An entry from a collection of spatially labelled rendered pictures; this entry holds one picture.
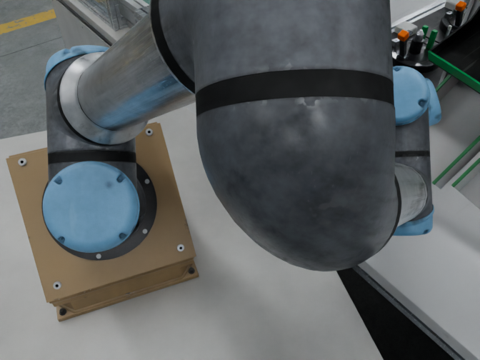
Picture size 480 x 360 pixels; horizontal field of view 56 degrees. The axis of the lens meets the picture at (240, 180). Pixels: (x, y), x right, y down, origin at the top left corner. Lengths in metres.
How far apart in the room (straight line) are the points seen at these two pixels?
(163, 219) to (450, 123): 0.57
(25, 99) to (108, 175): 2.43
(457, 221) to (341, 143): 0.86
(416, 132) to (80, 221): 0.44
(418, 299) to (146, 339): 0.50
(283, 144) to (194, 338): 0.65
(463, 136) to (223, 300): 0.54
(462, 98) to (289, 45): 0.77
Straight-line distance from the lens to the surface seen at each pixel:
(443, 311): 0.93
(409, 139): 0.62
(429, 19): 1.53
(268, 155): 0.22
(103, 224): 0.59
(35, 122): 2.79
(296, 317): 0.86
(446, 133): 0.96
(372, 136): 0.23
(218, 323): 0.85
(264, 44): 0.23
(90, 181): 0.59
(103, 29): 1.67
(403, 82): 0.61
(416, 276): 0.95
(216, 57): 0.24
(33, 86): 3.09
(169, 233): 0.82
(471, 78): 0.82
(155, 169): 0.82
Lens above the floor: 1.62
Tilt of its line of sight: 47 degrees down
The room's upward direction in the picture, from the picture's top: straight up
